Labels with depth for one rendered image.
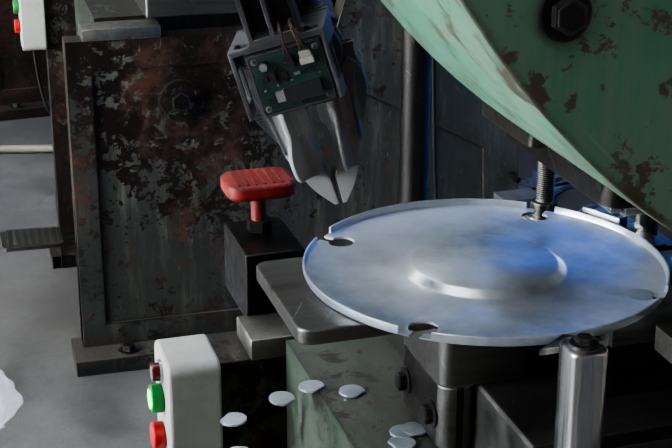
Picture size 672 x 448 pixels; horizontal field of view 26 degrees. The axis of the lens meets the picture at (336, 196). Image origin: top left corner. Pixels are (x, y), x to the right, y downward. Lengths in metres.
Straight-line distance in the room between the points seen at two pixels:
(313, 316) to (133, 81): 1.60
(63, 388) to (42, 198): 1.05
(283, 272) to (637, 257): 0.29
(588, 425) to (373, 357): 0.34
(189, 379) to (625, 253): 0.42
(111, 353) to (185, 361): 1.41
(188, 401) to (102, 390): 1.34
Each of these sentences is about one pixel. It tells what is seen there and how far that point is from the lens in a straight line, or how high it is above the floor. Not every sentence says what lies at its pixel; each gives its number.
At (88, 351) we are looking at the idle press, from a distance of 2.79.
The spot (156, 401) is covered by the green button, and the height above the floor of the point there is 0.58.
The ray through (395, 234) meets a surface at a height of 0.78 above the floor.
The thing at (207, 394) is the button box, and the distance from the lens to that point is 1.37.
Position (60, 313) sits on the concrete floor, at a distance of 3.03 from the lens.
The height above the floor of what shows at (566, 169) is 0.87.
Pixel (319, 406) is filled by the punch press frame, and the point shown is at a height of 0.63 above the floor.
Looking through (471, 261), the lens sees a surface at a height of 0.79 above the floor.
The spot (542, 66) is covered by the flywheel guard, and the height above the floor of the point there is 1.08.
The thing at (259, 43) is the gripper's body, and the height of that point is 0.99.
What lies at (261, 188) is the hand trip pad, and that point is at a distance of 1.41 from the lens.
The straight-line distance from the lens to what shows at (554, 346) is 1.03.
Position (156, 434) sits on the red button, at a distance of 1.41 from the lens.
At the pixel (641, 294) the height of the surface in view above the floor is 0.78.
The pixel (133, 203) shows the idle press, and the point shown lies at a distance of 2.71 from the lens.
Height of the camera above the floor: 1.23
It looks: 20 degrees down
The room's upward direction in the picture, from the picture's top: straight up
